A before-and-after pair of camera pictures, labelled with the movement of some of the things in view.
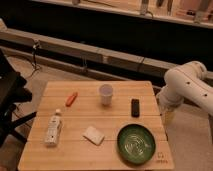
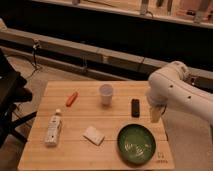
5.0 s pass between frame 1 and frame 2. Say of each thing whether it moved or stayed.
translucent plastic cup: stayed
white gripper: moved
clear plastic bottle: stayed
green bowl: stayed
